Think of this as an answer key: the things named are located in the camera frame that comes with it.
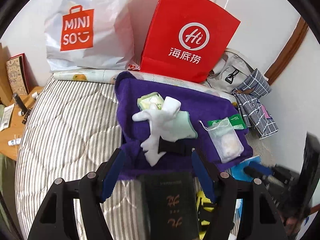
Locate yellow pouch with black straps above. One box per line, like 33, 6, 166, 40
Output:
196, 191, 216, 239

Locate clear mesh drawstring pouch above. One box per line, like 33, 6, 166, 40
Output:
199, 118, 244, 164

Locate mint green cloth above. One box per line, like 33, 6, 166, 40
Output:
161, 111, 198, 142

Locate white cotton gloves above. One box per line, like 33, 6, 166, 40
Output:
132, 96, 181, 167

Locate green tissue pack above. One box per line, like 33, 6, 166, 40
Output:
137, 92, 164, 111

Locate person's right hand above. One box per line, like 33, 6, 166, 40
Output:
281, 216, 309, 239

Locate blue cardboard box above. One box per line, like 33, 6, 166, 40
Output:
231, 155, 265, 182

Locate dark green tea box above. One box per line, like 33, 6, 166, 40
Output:
139, 172, 199, 239

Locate grey plaid cloth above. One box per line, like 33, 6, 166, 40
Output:
232, 69, 278, 139

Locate white tube on nightstand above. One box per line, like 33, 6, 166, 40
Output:
8, 138, 22, 146

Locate striped quilted mattress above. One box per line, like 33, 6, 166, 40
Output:
15, 77, 147, 239

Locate beige backpack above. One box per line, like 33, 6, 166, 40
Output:
203, 48, 254, 94

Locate white paper sachet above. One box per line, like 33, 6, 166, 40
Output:
0, 104, 15, 131

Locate black bottle on nightstand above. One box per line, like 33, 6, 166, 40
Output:
12, 93, 31, 125

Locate red paper shopping bag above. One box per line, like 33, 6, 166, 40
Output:
140, 0, 240, 83

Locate rolled fruit print paper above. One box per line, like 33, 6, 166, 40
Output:
53, 69, 236, 106

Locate white Miniso plastic bag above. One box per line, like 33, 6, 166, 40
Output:
44, 0, 134, 72

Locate brown wooden door frame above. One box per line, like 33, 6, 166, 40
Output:
265, 17, 309, 85

